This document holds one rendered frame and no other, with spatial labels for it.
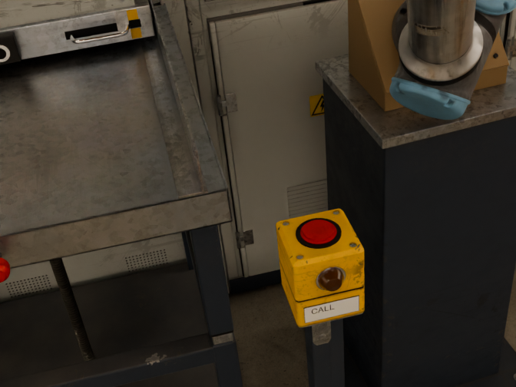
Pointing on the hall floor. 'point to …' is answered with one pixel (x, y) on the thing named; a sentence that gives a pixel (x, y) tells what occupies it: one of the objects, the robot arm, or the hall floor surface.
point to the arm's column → (427, 247)
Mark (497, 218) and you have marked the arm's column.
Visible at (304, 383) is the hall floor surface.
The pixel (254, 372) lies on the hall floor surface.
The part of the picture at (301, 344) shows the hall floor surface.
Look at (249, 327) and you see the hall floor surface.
